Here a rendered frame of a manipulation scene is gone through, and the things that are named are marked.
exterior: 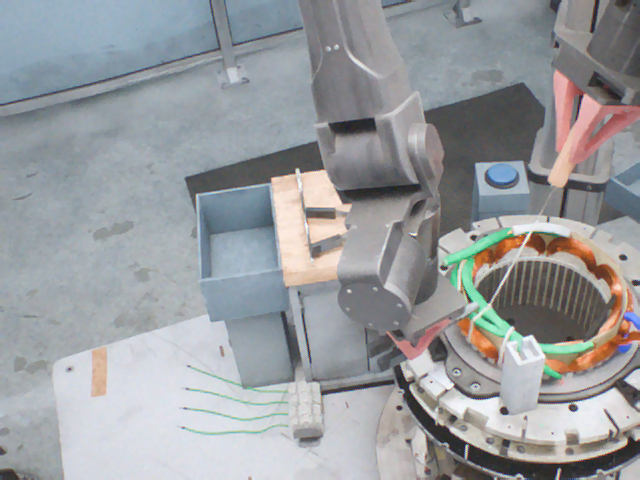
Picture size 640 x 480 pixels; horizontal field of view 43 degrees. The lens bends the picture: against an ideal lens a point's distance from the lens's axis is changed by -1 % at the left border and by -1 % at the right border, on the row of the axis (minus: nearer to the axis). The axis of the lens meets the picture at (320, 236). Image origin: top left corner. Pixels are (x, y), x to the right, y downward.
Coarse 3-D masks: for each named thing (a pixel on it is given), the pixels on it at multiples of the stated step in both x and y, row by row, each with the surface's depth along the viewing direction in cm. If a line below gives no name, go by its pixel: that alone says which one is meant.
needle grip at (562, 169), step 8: (568, 136) 74; (568, 144) 74; (560, 152) 75; (568, 152) 74; (560, 160) 75; (568, 160) 74; (552, 168) 76; (560, 168) 75; (568, 168) 75; (552, 176) 76; (560, 176) 75; (568, 176) 75; (552, 184) 76; (560, 184) 76
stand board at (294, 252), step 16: (288, 176) 116; (304, 176) 115; (320, 176) 115; (288, 192) 113; (304, 192) 113; (320, 192) 113; (288, 208) 111; (336, 208) 110; (288, 224) 109; (304, 224) 109; (320, 224) 108; (336, 224) 108; (288, 240) 107; (304, 240) 107; (320, 240) 106; (288, 256) 105; (304, 256) 104; (320, 256) 104; (336, 256) 104; (288, 272) 103; (304, 272) 103; (320, 272) 103; (336, 272) 103
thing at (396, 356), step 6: (396, 348) 79; (390, 354) 78; (396, 354) 78; (402, 354) 79; (378, 360) 78; (384, 360) 78; (390, 360) 78; (396, 360) 79; (402, 360) 79; (378, 366) 79; (384, 366) 78; (390, 366) 79
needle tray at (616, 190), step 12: (624, 168) 111; (636, 168) 112; (612, 180) 109; (624, 180) 112; (636, 180) 114; (612, 192) 111; (624, 192) 109; (636, 192) 113; (612, 204) 112; (624, 204) 110; (636, 204) 108; (636, 216) 109
